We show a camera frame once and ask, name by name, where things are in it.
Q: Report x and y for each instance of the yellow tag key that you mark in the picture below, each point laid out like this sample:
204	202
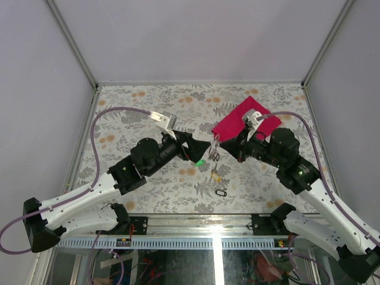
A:
215	175

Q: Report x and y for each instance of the large metal keyring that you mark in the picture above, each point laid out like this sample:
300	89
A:
213	152

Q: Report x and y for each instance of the black tag key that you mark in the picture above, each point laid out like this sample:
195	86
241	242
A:
221	192

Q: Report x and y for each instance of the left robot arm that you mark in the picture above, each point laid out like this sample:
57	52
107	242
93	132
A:
47	222

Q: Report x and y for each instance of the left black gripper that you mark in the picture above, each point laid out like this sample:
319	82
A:
196	148

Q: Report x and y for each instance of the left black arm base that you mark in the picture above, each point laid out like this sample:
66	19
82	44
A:
137	226

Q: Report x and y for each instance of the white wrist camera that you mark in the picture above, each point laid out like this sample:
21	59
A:
165	122
252	121

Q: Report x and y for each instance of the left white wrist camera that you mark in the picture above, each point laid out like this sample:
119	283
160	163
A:
165	122

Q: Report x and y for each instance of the green tag key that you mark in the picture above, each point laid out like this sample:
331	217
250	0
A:
200	162

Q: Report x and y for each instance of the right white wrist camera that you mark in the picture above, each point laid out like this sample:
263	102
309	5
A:
252	121

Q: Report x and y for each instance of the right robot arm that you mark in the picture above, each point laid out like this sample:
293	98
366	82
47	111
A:
352	242

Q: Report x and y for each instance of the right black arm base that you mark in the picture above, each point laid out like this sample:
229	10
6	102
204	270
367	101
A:
261	225

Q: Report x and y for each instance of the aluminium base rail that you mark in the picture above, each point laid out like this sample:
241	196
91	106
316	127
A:
184	231

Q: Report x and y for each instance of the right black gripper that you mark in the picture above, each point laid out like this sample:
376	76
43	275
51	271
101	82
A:
238	147

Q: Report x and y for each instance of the folded magenta cloth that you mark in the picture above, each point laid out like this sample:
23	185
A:
234	122

